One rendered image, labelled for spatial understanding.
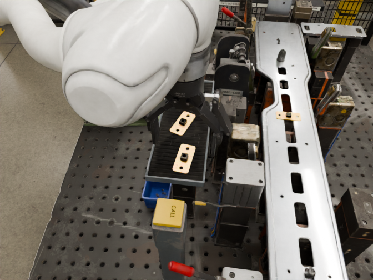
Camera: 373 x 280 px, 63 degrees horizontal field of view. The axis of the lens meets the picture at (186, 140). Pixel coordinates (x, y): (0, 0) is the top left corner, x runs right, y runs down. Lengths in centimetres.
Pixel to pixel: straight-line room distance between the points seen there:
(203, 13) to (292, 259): 62
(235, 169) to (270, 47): 78
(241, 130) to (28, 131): 201
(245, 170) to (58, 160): 176
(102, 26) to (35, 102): 258
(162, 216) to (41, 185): 168
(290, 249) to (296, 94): 60
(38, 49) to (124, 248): 84
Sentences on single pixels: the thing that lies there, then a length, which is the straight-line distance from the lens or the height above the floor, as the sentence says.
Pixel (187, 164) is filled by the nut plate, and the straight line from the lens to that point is 72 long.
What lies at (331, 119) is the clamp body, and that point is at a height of 97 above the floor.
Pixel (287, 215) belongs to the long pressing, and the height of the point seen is 100.
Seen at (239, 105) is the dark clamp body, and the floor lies 108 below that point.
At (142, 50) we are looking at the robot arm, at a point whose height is 158.
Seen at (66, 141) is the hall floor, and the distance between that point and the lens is 246.
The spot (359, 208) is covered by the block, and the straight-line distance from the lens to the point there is 93.
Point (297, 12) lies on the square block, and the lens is 169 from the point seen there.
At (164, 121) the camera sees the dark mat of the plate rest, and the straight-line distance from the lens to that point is 82.
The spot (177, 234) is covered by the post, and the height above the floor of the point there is 113.
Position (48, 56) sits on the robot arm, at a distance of 42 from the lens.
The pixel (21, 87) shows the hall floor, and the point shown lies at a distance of 312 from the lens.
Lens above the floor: 175
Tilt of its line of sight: 49 degrees down
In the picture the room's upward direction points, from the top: straight up
